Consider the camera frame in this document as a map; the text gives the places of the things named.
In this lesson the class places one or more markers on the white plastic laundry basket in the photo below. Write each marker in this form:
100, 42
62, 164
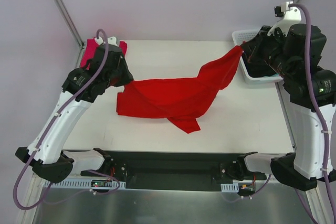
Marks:
241, 36

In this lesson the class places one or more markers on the left aluminium frame post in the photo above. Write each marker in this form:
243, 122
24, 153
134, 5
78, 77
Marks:
69, 22

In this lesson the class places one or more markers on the teal pink garment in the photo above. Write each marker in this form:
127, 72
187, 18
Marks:
275, 76

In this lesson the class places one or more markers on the right white cable duct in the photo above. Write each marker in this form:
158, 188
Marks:
230, 188

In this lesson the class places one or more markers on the folded magenta t shirt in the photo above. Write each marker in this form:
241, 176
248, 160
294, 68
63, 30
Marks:
90, 49

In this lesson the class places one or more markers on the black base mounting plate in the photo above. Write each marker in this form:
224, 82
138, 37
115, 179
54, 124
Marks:
170, 171

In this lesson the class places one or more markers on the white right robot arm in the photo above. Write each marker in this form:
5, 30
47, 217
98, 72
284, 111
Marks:
284, 54

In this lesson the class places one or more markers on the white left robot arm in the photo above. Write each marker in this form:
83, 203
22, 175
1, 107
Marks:
46, 155

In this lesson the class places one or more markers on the white cable duct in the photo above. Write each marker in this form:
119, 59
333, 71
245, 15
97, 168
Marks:
89, 183
230, 188

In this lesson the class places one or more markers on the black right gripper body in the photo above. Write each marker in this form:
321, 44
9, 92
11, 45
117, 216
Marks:
252, 51

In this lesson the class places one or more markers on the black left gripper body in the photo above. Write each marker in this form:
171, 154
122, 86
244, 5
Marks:
122, 70

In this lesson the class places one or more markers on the left white cable duct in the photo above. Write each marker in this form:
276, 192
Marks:
89, 183

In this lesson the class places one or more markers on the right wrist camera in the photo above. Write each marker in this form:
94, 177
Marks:
288, 16

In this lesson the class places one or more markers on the black t shirt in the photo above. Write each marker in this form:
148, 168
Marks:
255, 70

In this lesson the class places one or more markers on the red t shirt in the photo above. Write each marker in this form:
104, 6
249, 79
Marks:
180, 100

